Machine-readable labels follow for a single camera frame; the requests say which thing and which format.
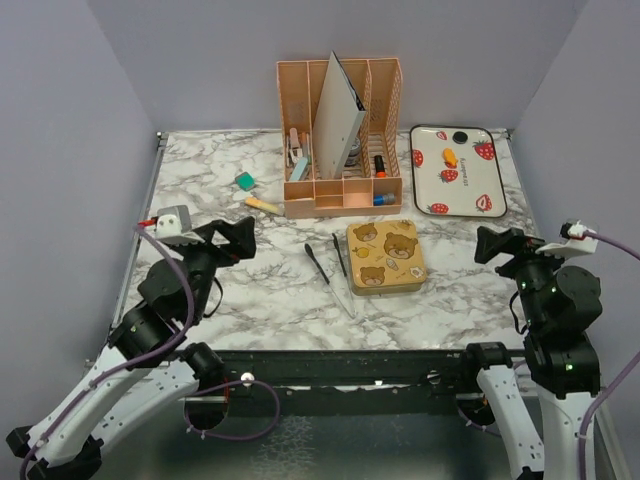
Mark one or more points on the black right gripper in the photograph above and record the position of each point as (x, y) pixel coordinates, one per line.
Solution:
(489, 243)

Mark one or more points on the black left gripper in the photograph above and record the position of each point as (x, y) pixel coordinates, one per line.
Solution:
(241, 234)

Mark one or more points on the black-tipped metal tongs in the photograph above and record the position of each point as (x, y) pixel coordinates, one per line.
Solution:
(345, 302)

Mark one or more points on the silver tin lid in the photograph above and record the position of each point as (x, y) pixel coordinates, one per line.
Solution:
(390, 249)

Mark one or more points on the gold metal cookie tin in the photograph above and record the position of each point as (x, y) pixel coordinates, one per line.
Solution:
(377, 285)

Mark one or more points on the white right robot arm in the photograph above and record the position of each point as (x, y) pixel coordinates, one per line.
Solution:
(559, 303)

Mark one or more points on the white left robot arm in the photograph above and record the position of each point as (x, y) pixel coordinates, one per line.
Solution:
(67, 443)

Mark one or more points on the teal eraser block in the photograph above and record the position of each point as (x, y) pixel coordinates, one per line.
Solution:
(245, 181)

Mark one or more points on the strawberry print white tray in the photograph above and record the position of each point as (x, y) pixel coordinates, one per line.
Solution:
(474, 189)

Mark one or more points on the orange fish-shaped cookie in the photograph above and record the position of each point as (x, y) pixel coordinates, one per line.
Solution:
(450, 158)

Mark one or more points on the light blue eraser case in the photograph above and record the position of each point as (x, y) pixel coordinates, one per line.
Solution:
(300, 170)

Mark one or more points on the pink white stapler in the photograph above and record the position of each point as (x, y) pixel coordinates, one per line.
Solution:
(295, 147)

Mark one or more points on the black round sandwich cookie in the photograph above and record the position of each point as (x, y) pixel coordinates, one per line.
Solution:
(460, 137)

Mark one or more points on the peach plastic desk organizer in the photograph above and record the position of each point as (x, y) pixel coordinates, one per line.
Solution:
(379, 82)

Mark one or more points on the blue white patterned tin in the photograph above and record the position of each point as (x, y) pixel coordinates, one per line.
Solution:
(354, 153)

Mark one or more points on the black orange marker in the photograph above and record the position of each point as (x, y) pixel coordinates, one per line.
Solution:
(380, 170)

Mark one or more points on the grey folder board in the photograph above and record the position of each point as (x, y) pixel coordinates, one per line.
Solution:
(339, 115)

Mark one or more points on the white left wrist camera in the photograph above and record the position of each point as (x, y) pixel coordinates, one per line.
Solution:
(172, 226)

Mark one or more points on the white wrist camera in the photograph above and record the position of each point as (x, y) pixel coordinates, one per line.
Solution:
(172, 226)
(578, 238)

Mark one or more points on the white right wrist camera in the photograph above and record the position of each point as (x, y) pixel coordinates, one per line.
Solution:
(578, 238)

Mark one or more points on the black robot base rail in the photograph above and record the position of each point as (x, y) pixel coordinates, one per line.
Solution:
(338, 383)

